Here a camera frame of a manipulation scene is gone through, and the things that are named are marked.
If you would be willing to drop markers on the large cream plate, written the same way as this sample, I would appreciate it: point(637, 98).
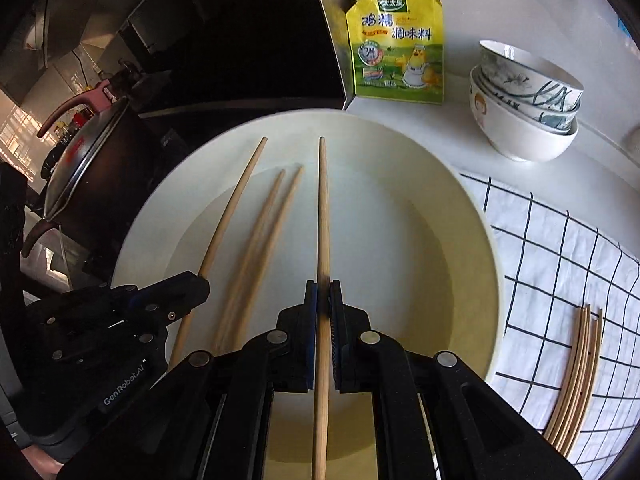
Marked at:
point(400, 260)

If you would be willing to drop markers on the row of condiment bottles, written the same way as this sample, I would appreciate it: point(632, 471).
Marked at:
point(70, 127)

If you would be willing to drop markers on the dark red cooking pot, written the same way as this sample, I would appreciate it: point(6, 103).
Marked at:
point(115, 170)

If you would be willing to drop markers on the bundle of wooden chopsticks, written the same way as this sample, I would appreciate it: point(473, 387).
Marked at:
point(575, 385)

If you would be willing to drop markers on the white black checked cloth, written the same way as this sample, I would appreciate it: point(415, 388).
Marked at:
point(550, 260)

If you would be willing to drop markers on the black steel range hood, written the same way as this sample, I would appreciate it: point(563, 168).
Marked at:
point(250, 35)

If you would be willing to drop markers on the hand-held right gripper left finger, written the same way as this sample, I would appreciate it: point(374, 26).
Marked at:
point(312, 320)

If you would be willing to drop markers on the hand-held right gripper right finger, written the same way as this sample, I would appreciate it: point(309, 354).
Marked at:
point(334, 320)

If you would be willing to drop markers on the yellow seasoning pouch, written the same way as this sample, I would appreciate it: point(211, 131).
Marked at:
point(395, 60)

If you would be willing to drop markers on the blue patterned bowl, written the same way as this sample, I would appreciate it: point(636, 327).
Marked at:
point(555, 121)
point(525, 80)

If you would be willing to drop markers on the white cartoon face bowl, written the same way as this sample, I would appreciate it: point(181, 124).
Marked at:
point(520, 135)

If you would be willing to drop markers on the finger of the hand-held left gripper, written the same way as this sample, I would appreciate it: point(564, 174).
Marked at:
point(185, 290)
point(155, 327)

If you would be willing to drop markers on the wooden chopstick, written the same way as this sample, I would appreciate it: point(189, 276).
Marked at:
point(323, 210)
point(235, 200)
point(280, 220)
point(260, 230)

